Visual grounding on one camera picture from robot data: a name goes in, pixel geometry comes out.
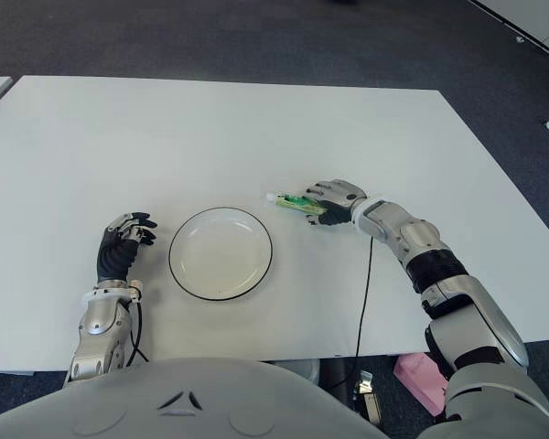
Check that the grey robot torso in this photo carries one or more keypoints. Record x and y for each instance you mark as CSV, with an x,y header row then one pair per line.
x,y
183,402

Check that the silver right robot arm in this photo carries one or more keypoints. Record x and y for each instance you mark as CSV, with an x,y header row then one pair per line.
x,y
457,292

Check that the silver metal bracket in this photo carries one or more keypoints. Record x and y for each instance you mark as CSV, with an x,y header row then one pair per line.
x,y
368,398

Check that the white neighbouring table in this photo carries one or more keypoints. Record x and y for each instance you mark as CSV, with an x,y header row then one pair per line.
x,y
530,18

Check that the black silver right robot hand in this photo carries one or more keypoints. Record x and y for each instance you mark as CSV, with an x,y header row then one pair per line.
x,y
341,196

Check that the green white toothpaste tube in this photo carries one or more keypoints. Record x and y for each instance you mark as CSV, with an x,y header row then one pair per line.
x,y
290,201

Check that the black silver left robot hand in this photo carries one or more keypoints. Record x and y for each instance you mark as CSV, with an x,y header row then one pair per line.
x,y
114,258

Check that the white plate with black rim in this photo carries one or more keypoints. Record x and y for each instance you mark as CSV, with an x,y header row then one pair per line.
x,y
220,253

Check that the pink cardboard box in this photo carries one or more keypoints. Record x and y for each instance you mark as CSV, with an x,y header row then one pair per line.
x,y
418,375

